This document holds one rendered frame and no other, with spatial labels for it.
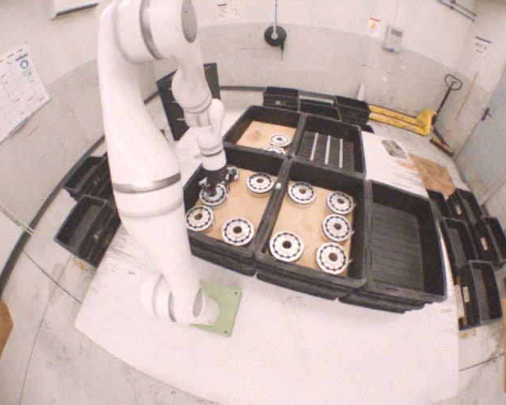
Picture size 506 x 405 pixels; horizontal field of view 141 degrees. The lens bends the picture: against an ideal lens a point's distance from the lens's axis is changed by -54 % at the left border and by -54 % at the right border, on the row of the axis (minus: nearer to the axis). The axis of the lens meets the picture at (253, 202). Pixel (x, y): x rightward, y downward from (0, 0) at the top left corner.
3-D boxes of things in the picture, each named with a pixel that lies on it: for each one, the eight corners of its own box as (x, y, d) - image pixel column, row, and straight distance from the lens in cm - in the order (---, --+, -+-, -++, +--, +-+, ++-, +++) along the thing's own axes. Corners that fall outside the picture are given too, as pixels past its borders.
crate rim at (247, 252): (252, 259, 52) (252, 255, 49) (161, 225, 63) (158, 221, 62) (288, 161, 75) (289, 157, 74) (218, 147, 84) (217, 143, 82)
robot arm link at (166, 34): (219, 79, 46) (181, 81, 48) (190, -34, 28) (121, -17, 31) (216, 116, 42) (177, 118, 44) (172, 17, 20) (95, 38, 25)
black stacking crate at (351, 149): (355, 198, 84) (365, 177, 77) (287, 179, 82) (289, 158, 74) (353, 145, 115) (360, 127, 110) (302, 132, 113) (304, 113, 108)
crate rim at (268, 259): (361, 288, 56) (365, 286, 54) (252, 259, 52) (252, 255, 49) (365, 182, 78) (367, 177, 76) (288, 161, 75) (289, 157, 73)
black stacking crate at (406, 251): (422, 309, 80) (446, 301, 72) (348, 296, 64) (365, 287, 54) (415, 216, 96) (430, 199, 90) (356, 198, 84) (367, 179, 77)
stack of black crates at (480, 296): (454, 332, 197) (503, 319, 172) (429, 335, 174) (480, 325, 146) (449, 284, 201) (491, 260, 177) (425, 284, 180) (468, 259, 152)
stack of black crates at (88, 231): (116, 279, 164) (75, 253, 134) (92, 266, 185) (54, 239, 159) (138, 235, 170) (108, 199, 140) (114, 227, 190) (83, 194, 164)
